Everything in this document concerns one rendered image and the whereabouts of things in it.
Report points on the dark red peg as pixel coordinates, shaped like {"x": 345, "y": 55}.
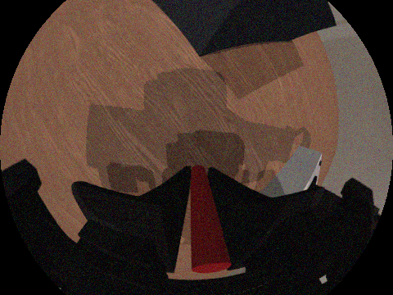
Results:
{"x": 208, "y": 245}

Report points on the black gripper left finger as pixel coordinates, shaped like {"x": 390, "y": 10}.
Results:
{"x": 157, "y": 215}

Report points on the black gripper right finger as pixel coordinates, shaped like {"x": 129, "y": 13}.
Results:
{"x": 248, "y": 218}

